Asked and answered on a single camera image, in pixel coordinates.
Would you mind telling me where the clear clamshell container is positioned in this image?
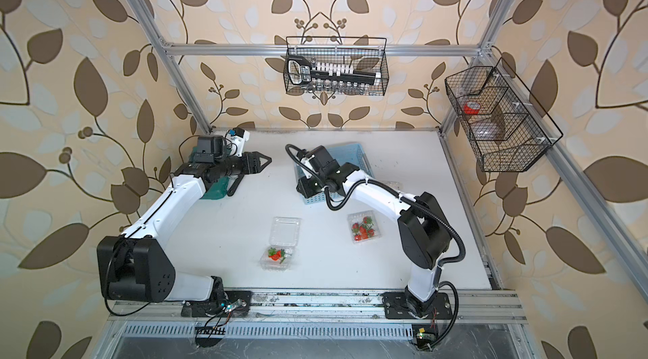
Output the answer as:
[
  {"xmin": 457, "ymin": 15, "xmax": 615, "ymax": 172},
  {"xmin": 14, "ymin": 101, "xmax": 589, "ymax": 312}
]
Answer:
[
  {"xmin": 260, "ymin": 217, "xmax": 301, "ymax": 271},
  {"xmin": 347, "ymin": 211, "xmax": 381, "ymax": 244},
  {"xmin": 380, "ymin": 180, "xmax": 403, "ymax": 192}
]

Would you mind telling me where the strawberry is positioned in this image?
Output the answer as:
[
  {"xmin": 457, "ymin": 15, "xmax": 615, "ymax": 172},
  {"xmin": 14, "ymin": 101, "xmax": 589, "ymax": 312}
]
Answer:
[{"xmin": 267, "ymin": 248, "xmax": 287, "ymax": 263}]

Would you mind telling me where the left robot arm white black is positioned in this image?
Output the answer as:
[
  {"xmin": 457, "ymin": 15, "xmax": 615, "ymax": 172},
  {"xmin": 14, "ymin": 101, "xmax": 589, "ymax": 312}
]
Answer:
[{"xmin": 96, "ymin": 151, "xmax": 272, "ymax": 316}]

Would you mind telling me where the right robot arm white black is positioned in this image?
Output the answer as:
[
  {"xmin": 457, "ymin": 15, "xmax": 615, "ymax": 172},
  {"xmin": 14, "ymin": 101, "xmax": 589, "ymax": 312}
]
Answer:
[{"xmin": 285, "ymin": 144, "xmax": 466, "ymax": 319}]

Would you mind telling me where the light blue perforated plastic basket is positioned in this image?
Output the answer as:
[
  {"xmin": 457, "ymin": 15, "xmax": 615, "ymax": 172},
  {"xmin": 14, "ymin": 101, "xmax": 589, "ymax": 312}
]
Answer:
[{"xmin": 294, "ymin": 143, "xmax": 375, "ymax": 205}]

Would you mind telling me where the green tool case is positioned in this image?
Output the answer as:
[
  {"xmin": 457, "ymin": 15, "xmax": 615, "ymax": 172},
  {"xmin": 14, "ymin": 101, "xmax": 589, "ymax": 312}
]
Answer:
[{"xmin": 202, "ymin": 177, "xmax": 230, "ymax": 200}]

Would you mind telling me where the black white tool set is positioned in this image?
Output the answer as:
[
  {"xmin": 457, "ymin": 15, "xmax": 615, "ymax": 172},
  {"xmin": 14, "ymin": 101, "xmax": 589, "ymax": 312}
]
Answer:
[{"xmin": 283, "ymin": 55, "xmax": 389, "ymax": 87}]

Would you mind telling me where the red tape roll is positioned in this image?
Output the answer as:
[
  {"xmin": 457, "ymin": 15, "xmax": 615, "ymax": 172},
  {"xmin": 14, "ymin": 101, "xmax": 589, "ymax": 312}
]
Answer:
[{"xmin": 462, "ymin": 101, "xmax": 481, "ymax": 116}]

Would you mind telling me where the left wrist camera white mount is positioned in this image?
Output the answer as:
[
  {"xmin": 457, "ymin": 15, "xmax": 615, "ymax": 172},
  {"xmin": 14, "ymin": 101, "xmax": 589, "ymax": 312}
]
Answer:
[{"xmin": 194, "ymin": 127, "xmax": 251, "ymax": 160}]

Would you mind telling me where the green pipe wrench black handle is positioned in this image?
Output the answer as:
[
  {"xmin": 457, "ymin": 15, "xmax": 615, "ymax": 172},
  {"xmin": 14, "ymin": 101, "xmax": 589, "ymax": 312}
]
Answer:
[{"xmin": 227, "ymin": 174, "xmax": 245, "ymax": 197}]

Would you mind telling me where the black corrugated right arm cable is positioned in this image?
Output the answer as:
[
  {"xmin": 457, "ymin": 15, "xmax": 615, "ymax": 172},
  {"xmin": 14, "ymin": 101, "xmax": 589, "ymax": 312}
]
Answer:
[{"xmin": 284, "ymin": 143, "xmax": 467, "ymax": 350}]

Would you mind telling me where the black wire basket back wall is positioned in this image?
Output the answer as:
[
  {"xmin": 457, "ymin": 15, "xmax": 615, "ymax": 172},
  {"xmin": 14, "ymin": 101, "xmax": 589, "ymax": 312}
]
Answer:
[{"xmin": 283, "ymin": 34, "xmax": 390, "ymax": 97}]

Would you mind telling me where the black wire basket wall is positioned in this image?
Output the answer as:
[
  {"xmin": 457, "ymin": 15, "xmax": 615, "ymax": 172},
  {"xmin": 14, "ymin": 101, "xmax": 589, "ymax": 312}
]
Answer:
[
  {"xmin": 283, "ymin": 34, "xmax": 390, "ymax": 97},
  {"xmin": 445, "ymin": 59, "xmax": 564, "ymax": 173}
]

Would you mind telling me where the aluminium frame post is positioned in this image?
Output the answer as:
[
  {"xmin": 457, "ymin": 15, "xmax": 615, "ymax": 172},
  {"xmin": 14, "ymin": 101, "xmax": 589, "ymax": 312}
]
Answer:
[{"xmin": 98, "ymin": 0, "xmax": 214, "ymax": 137}]

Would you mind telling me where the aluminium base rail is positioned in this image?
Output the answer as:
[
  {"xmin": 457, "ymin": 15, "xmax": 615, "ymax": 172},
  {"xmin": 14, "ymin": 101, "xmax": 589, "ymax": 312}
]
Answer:
[{"xmin": 109, "ymin": 288, "xmax": 528, "ymax": 340}]

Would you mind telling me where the black wire basket right wall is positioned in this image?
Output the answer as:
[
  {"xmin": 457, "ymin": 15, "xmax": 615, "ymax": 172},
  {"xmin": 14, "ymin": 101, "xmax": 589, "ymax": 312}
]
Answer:
[{"xmin": 445, "ymin": 59, "xmax": 564, "ymax": 173}]

